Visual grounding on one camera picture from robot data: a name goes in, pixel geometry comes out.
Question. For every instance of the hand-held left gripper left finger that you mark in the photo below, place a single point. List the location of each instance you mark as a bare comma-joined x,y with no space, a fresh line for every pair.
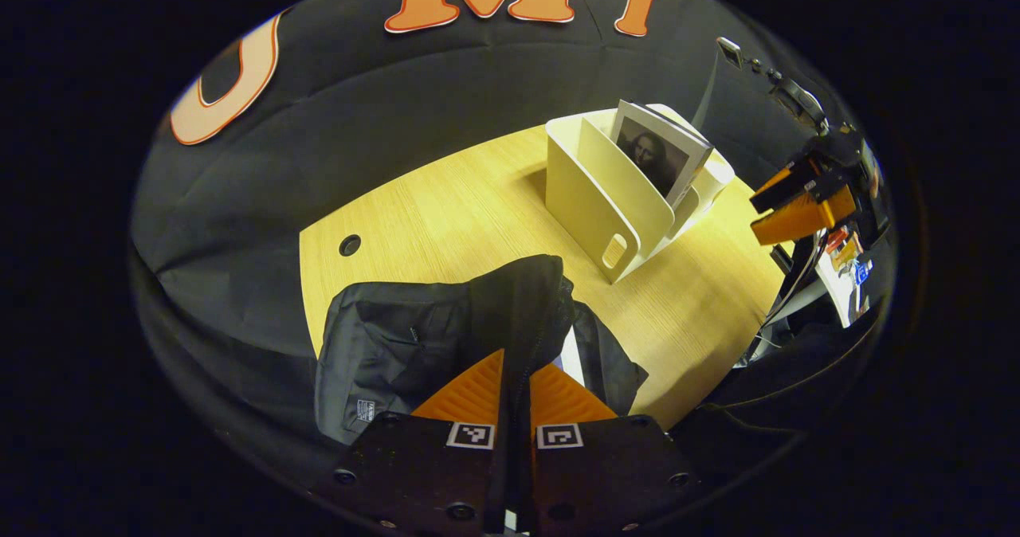
414,473

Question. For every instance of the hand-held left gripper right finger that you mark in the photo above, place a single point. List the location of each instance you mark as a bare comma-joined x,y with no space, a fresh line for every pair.
606,473

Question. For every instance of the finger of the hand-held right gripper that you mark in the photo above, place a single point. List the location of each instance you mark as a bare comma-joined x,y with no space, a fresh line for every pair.
805,218
785,186

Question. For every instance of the black schoolbag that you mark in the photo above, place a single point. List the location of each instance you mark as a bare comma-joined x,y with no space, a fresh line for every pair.
398,346

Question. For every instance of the portrait cover book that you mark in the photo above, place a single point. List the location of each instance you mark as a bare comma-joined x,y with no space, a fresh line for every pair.
653,158

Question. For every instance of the white bookshelf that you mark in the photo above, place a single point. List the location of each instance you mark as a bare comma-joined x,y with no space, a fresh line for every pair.
590,210

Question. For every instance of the small colourful items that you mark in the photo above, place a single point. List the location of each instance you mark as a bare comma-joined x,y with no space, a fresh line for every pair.
849,254

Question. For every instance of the white side table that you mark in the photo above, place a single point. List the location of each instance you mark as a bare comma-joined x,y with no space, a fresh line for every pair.
837,290

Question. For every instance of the black backdrop cloth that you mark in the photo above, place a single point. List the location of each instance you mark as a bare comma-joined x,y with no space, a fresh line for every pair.
358,123

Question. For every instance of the grey frame pole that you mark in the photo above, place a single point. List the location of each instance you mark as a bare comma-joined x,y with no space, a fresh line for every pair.
708,91

